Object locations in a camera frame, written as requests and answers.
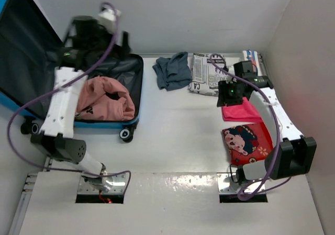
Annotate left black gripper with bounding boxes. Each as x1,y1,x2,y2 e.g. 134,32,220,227
90,20,131,62

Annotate magenta towel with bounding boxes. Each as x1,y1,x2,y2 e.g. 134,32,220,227
221,97,262,123

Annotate newspaper print fabric bag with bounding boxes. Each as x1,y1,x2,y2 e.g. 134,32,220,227
188,53,233,96

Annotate pink Snoopy sweatshirt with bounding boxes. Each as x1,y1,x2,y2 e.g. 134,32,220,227
75,76,135,121

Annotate grey-blue shirt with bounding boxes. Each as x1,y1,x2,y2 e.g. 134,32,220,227
152,52,192,91

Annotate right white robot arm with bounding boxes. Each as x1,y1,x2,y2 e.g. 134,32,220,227
217,78,317,185

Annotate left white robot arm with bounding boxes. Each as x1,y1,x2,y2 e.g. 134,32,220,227
31,2,120,184

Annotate white blue toiletry box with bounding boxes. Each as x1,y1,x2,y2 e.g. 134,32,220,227
241,49,263,75

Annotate red cartoon pig cushion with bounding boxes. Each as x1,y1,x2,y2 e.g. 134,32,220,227
222,122,274,166

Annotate blue open suitcase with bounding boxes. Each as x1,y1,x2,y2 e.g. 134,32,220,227
1,0,143,142

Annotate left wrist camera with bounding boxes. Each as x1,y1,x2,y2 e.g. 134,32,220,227
63,15,99,49

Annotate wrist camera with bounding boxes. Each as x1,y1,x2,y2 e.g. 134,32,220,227
233,61,273,88
63,15,99,49

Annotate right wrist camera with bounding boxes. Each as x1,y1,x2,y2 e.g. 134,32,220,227
233,61,273,88

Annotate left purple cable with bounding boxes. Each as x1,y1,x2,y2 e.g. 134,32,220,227
6,2,131,194

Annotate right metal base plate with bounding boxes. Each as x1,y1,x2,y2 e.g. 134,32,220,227
217,172,261,195

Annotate metal base plate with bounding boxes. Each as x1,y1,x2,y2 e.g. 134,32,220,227
217,172,261,195
77,174,128,195

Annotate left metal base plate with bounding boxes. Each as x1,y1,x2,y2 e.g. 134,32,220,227
77,174,128,195

